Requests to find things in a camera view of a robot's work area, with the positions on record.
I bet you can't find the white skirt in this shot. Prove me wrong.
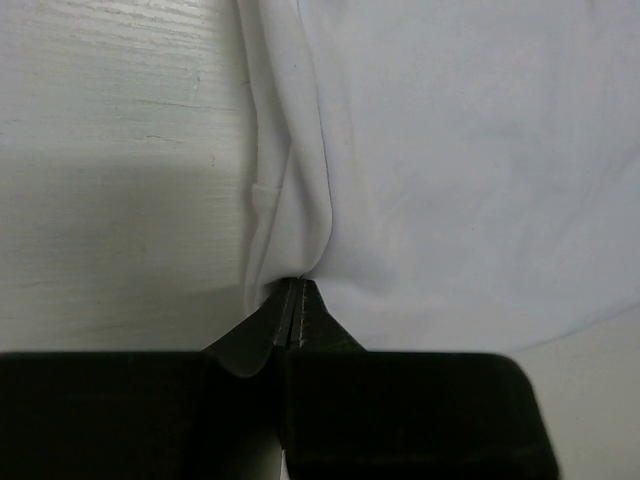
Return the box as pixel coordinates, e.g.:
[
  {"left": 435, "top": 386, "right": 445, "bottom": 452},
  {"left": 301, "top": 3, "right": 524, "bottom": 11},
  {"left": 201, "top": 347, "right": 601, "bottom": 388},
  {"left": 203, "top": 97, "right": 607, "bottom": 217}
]
[{"left": 239, "top": 1, "right": 639, "bottom": 352}]

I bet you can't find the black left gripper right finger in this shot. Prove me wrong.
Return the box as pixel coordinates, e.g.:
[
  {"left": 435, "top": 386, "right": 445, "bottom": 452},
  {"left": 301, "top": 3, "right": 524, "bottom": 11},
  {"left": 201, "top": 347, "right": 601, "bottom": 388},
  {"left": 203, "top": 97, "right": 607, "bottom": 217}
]
[{"left": 281, "top": 280, "right": 560, "bottom": 479}]

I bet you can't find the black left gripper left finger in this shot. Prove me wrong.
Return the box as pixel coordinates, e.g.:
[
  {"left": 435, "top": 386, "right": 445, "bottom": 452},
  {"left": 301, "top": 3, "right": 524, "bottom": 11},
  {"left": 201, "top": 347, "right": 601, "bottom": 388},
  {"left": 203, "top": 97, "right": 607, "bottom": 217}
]
[{"left": 1, "top": 279, "right": 295, "bottom": 479}]

